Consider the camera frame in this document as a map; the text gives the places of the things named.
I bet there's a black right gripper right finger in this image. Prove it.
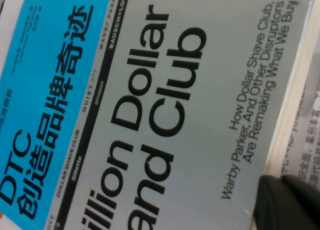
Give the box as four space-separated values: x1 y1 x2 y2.
281 174 320 212

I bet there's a blue grey DTC book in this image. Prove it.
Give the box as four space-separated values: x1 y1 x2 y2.
0 0 320 230

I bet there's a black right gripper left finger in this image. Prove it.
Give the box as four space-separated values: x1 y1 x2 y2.
252 174 320 230

